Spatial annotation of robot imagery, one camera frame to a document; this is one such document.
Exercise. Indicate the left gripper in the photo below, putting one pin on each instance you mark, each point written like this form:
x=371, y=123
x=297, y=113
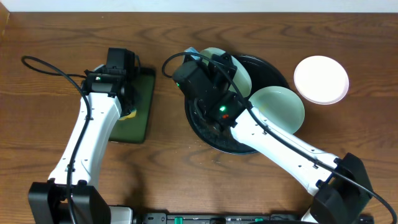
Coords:
x=131, y=101

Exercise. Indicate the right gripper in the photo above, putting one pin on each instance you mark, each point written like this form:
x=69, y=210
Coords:
x=224, y=64

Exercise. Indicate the mint green plate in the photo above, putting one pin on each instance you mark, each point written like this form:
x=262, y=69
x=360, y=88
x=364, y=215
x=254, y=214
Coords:
x=241, y=77
x=281, y=106

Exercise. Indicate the green yellow sponge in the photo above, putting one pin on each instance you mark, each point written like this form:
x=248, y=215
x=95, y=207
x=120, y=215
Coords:
x=132, y=114

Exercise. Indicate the white plate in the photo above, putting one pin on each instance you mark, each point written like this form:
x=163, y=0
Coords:
x=321, y=80

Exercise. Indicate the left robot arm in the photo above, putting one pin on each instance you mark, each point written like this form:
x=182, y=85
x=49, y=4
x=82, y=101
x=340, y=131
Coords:
x=70, y=194

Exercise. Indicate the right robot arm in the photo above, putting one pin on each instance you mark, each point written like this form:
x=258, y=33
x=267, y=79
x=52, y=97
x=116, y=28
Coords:
x=340, y=187

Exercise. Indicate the black round tray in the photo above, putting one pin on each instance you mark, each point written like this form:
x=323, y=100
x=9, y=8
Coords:
x=262, y=74

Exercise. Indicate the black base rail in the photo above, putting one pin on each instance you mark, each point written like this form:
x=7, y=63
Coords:
x=248, y=218

